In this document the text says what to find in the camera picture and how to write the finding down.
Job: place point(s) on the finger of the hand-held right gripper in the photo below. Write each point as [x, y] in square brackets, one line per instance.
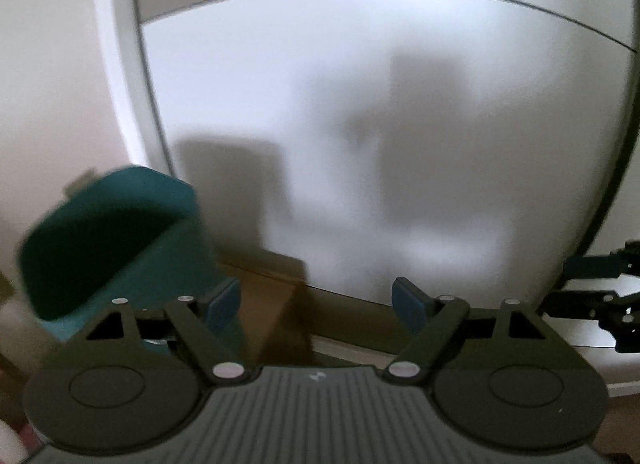
[595, 266]
[585, 305]

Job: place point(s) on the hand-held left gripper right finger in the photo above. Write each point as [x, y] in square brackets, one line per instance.
[406, 305]

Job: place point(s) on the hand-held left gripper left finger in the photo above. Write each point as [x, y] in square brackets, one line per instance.
[224, 303]

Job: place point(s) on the teal trash bin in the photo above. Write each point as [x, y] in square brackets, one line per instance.
[112, 244]

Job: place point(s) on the white door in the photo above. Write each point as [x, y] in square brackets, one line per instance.
[380, 133]

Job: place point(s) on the white door frame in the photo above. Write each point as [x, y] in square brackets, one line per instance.
[120, 58]

